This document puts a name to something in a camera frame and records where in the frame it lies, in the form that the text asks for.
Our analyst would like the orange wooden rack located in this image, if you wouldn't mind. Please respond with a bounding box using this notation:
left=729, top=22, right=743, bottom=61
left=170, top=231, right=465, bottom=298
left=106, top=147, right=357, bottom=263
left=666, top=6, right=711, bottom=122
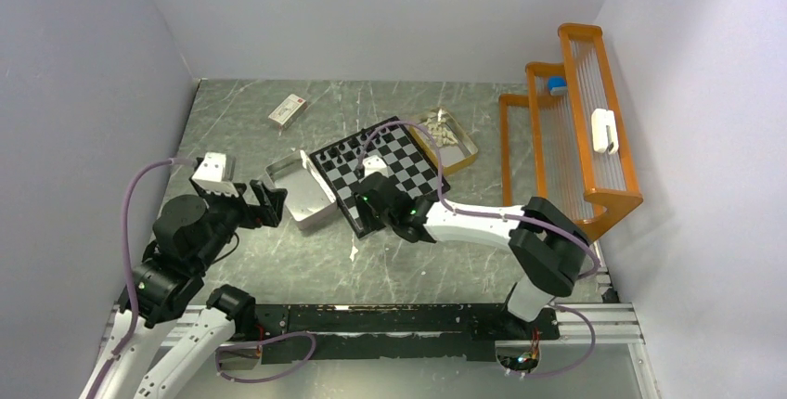
left=498, top=23, right=643, bottom=241

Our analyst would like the pink metal tin box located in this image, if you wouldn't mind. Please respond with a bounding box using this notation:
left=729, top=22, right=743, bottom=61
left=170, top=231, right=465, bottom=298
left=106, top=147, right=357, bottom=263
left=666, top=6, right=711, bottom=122
left=264, top=149, right=338, bottom=230

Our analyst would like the white red card box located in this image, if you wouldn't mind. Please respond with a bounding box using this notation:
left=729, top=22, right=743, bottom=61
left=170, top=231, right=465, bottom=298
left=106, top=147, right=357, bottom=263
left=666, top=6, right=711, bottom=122
left=268, top=94, right=308, bottom=130

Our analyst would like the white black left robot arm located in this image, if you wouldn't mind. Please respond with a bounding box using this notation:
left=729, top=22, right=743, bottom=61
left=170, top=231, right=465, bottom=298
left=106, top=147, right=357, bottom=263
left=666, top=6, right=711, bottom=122
left=81, top=180, right=288, bottom=398

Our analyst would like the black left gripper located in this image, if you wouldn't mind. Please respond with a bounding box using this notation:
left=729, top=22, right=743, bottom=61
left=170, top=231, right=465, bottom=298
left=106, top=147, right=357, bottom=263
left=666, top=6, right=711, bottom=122
left=190, top=176, right=286, bottom=270

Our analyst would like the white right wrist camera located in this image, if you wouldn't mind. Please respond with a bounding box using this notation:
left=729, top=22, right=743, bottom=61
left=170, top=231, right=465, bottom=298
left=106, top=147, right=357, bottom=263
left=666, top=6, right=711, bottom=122
left=361, top=155, right=392, bottom=180

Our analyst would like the blue round object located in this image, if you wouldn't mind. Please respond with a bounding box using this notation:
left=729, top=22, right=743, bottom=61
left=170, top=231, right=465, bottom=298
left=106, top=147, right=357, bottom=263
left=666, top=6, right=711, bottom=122
left=547, top=76, right=568, bottom=97

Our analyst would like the white chess pieces pile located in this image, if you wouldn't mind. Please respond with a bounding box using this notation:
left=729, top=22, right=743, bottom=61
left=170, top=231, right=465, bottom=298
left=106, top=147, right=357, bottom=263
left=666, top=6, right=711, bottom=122
left=423, top=109, right=458, bottom=148

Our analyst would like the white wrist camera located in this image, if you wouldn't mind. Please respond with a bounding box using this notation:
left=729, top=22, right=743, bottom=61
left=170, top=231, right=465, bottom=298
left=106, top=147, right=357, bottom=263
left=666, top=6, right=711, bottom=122
left=190, top=152, right=239, bottom=198
left=361, top=155, right=392, bottom=180

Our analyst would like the yellow tray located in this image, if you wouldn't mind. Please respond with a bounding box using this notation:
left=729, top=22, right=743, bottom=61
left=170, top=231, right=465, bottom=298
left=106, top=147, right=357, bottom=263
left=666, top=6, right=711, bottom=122
left=408, top=107, right=479, bottom=176

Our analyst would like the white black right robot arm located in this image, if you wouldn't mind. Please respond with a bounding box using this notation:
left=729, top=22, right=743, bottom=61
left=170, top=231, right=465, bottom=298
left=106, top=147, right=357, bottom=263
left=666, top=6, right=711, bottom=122
left=354, top=173, right=600, bottom=338

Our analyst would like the black mounting rail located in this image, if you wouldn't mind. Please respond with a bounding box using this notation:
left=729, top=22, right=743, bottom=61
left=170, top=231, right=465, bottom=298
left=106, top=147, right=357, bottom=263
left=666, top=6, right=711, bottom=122
left=230, top=303, right=561, bottom=365

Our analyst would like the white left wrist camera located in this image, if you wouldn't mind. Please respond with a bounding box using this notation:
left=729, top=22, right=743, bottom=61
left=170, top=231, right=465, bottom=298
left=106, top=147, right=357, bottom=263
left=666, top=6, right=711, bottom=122
left=190, top=152, right=239, bottom=198

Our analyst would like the black white chessboard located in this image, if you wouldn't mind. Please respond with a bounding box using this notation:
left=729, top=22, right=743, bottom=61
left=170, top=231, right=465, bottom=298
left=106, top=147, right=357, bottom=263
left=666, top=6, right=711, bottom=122
left=308, top=116, right=437, bottom=238

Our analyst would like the white plastic clip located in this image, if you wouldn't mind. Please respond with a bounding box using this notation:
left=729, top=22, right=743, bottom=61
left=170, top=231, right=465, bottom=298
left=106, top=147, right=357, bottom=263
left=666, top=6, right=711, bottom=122
left=591, top=109, right=619, bottom=155

